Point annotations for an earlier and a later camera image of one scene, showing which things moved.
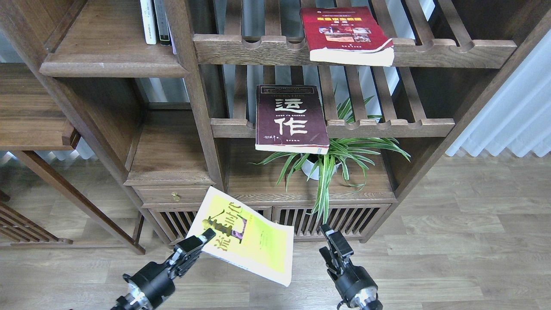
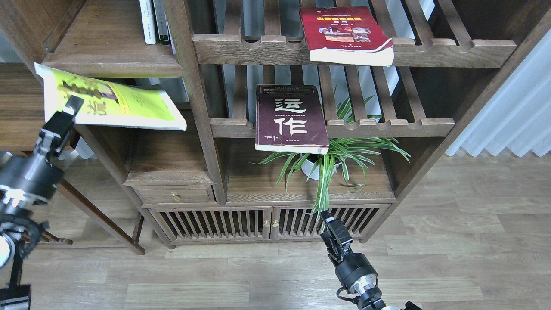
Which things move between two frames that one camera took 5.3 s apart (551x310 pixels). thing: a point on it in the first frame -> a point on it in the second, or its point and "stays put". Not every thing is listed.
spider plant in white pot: [317, 170] stays put
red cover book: [346, 35] stays put
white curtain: [518, 117] stays put
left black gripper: [156, 280] -> [32, 176]
